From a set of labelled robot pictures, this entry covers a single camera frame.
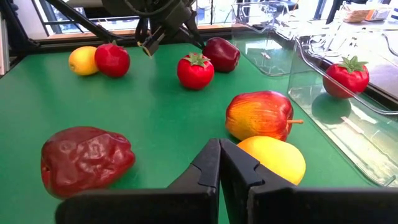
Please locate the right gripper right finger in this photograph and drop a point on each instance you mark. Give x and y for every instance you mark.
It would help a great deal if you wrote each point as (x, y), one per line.
(295, 207)

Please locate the red yellow streaked apple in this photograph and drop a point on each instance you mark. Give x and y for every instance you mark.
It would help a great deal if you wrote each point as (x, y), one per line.
(258, 115)

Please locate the yellow lemon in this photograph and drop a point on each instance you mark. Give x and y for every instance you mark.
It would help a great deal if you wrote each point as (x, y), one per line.
(81, 60)
(280, 158)

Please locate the clear plastic basket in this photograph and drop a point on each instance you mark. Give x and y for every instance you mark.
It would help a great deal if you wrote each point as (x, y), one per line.
(267, 59)
(357, 140)

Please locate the orange white box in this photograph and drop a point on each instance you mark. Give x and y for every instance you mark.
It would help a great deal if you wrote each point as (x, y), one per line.
(377, 14)

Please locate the green table mat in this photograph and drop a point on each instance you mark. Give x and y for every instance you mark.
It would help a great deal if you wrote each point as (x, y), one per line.
(155, 118)

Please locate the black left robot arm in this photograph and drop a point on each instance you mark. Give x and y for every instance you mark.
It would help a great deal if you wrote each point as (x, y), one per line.
(118, 6)

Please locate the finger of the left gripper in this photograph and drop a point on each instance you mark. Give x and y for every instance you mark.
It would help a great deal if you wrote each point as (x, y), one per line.
(197, 32)
(190, 38)

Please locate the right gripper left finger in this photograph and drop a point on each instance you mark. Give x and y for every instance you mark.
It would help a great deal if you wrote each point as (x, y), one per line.
(140, 207)

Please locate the woven wicker basket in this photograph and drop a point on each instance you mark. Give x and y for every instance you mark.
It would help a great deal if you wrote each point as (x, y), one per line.
(356, 15)

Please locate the dented dark red apple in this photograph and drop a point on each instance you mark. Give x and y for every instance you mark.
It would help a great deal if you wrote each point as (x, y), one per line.
(87, 161)

